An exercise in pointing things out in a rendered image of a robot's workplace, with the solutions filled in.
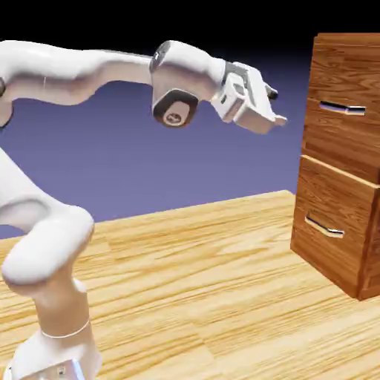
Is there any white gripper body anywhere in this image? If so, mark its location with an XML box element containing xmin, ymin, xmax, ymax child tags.
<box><xmin>232</xmin><ymin>61</ymin><xmax>278</xmax><ymax>135</ymax></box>

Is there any plain wooden drawer front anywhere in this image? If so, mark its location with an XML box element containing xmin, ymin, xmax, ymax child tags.
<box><xmin>301</xmin><ymin>94</ymin><xmax>380</xmax><ymax>186</ymax></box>

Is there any brown wooden cabinet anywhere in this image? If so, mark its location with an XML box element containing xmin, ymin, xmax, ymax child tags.
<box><xmin>289</xmin><ymin>32</ymin><xmax>380</xmax><ymax>301</ymax></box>

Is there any protruding wooden drawer front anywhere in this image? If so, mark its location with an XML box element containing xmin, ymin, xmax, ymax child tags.
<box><xmin>289</xmin><ymin>154</ymin><xmax>380</xmax><ymax>300</ymax></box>

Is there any dark metal drawer handle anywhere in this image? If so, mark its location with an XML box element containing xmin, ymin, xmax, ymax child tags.
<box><xmin>319</xmin><ymin>100</ymin><xmax>367</xmax><ymax>117</ymax></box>

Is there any silver metal drawer handle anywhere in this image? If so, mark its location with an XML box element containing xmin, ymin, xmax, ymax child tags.
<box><xmin>304</xmin><ymin>212</ymin><xmax>345</xmax><ymax>239</ymax></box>

